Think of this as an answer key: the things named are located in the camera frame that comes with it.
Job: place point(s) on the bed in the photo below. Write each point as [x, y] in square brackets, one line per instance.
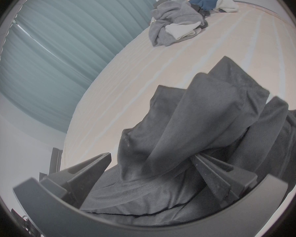
[162, 65]

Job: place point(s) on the pile of clothes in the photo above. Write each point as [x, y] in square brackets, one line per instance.
[172, 16]

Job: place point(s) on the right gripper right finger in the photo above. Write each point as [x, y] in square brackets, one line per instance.
[224, 179]

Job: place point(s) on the blue-green curtain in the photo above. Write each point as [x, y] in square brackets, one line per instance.
[39, 83]
[88, 28]

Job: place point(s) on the black T-shirt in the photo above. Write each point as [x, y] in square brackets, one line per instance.
[199, 122]

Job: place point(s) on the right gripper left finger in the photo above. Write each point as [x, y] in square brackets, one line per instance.
[76, 179]

